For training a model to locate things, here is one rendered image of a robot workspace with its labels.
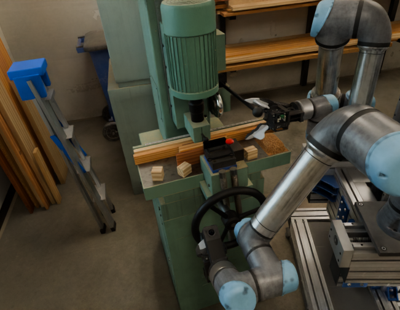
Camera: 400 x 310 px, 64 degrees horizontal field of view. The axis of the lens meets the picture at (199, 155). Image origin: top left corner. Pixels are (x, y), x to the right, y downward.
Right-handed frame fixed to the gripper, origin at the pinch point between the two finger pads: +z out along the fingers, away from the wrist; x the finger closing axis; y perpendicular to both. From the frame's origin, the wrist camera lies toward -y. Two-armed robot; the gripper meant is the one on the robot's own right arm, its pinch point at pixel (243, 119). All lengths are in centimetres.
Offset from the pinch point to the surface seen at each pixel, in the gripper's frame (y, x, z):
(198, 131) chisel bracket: -11.6, 7.1, 13.7
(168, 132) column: -35.2, 17.5, 21.4
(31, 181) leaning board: -117, 76, 110
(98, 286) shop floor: -38, 108, 75
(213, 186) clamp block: 8.8, 18.5, 15.3
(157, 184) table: -1.5, 19.5, 33.5
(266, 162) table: -0.7, 21.5, -10.4
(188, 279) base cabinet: -4, 80, 27
